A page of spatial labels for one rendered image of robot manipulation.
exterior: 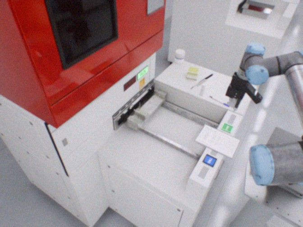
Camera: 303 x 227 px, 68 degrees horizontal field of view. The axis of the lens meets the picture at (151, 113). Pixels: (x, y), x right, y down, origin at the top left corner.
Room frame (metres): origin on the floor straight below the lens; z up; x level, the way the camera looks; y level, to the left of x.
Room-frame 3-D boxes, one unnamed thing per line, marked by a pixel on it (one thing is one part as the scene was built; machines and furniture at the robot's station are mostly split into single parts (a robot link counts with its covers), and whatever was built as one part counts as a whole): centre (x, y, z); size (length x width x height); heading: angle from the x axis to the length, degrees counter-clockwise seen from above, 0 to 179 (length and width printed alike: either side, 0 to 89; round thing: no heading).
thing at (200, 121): (1.10, -0.21, 0.84); 0.50 x 0.02 x 0.03; 60
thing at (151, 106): (1.08, 0.02, 0.87); 0.36 x 0.08 x 0.03; 150
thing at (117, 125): (1.09, 0.10, 0.89); 0.44 x 0.02 x 0.10; 150
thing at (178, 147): (0.86, -0.08, 0.84); 0.50 x 0.02 x 0.03; 60
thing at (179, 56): (1.52, -0.19, 1.01); 0.07 x 0.07 x 0.10
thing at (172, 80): (1.28, -0.36, 0.89); 0.62 x 0.35 x 0.14; 60
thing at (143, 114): (1.01, 0.06, 0.89); 0.08 x 0.03 x 0.03; 60
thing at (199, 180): (0.76, -0.37, 0.89); 0.55 x 0.09 x 0.14; 150
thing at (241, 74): (0.87, -0.41, 1.33); 0.08 x 0.08 x 0.05
